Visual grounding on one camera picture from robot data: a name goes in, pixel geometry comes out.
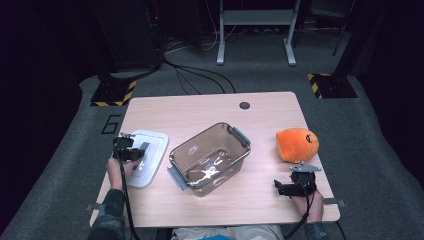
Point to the dark computer cabinet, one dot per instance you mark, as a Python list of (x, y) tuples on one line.
[(130, 33)]

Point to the clear brown storage box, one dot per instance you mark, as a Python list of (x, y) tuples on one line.
[(210, 160)]

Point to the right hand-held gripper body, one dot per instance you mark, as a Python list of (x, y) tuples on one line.
[(305, 185)]

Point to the white metal desk frame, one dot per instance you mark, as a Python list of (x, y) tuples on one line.
[(256, 16)]

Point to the black table grommet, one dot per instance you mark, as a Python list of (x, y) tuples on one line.
[(244, 105)]

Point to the black stand base striped tape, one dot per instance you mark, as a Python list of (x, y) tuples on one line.
[(111, 93), (331, 86)]

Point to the person's right hand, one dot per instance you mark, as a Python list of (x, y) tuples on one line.
[(313, 208)]

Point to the orange plush toy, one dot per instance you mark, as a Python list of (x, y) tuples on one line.
[(295, 145)]

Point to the grey metal table bracket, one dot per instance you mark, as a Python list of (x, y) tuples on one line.
[(336, 202), (90, 207)]

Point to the person's left hand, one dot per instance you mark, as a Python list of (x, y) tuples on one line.
[(116, 175)]

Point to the person's light trousers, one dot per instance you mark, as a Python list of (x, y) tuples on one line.
[(253, 232)]

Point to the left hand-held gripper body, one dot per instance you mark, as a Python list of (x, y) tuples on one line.
[(122, 146)]

